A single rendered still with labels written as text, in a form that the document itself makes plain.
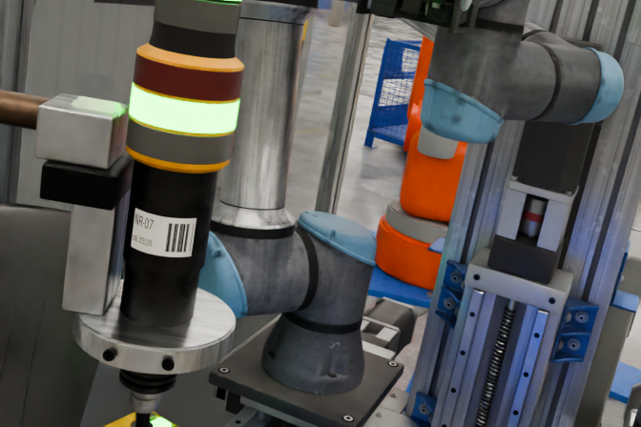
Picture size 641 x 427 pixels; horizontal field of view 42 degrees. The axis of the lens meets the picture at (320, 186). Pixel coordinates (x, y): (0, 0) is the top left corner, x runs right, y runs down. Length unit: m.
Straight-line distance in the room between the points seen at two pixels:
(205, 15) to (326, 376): 0.91
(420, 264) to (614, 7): 3.27
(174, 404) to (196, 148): 1.38
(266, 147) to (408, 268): 3.37
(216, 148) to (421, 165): 3.95
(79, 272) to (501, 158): 0.92
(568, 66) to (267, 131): 0.40
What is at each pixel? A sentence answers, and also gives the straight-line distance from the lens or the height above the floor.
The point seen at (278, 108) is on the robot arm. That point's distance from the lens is 1.04.
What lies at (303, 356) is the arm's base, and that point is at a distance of 1.18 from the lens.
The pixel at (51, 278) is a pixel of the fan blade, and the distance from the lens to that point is 0.52.
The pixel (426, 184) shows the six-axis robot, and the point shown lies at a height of 0.57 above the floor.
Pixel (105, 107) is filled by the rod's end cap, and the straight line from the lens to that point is 0.35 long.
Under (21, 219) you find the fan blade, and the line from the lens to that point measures 0.54.
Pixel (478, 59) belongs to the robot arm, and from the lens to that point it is 0.74.
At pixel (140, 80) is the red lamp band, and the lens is 0.34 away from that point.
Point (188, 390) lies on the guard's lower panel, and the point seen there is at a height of 0.76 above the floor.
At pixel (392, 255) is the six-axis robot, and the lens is 4.43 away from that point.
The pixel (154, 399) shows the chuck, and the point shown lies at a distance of 0.39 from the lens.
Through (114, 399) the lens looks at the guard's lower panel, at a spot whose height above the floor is 0.81.
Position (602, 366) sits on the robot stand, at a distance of 1.56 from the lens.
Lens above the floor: 1.63
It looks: 16 degrees down
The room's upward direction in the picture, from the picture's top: 10 degrees clockwise
